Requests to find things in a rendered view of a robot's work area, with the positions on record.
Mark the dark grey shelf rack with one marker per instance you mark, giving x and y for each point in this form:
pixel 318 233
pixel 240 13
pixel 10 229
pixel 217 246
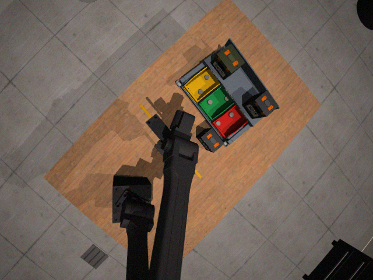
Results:
pixel 240 86

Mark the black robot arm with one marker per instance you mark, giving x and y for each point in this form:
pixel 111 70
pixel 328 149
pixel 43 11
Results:
pixel 180 159

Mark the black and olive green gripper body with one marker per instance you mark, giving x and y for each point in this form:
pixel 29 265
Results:
pixel 159 149

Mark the yellow bin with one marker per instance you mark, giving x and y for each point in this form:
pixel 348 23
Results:
pixel 199 82

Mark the green open bin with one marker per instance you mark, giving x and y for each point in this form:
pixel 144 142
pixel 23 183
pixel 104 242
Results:
pixel 215 109

